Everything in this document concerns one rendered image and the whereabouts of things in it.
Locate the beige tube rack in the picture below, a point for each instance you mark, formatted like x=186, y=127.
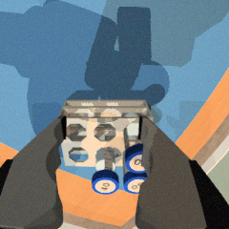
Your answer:
x=95, y=113

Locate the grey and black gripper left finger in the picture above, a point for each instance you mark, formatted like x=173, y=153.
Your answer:
x=29, y=197

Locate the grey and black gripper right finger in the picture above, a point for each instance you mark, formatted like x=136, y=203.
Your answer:
x=177, y=194

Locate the blue bench mat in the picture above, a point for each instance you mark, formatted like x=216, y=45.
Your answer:
x=171, y=53

